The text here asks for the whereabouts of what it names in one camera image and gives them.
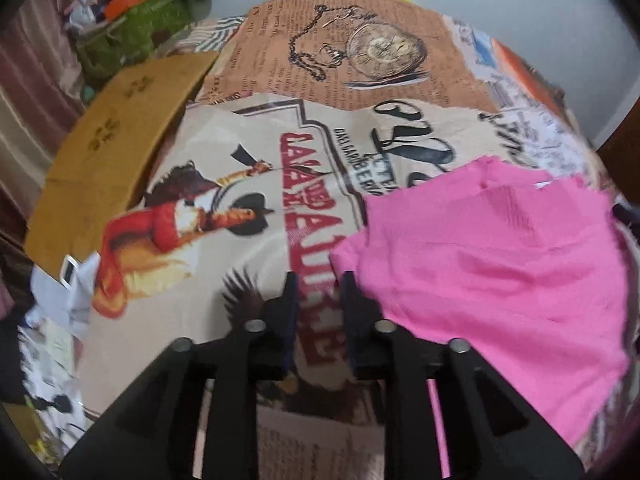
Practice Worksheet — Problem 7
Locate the pink knit cardigan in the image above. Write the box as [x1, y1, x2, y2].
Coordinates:
[330, 157, 629, 443]

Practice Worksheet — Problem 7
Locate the brown wooden door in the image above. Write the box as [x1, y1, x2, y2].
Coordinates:
[598, 107, 640, 204]

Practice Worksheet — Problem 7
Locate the striped red beige curtain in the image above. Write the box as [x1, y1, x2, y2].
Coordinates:
[1, 0, 84, 221]

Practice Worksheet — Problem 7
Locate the printed newspaper pattern bedsheet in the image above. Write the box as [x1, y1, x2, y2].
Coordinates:
[78, 0, 639, 479]

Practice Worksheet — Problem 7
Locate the green fabric storage box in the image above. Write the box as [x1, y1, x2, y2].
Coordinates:
[76, 0, 192, 81]

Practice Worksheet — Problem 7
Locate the orange box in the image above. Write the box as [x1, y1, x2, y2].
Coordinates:
[104, 0, 146, 22]

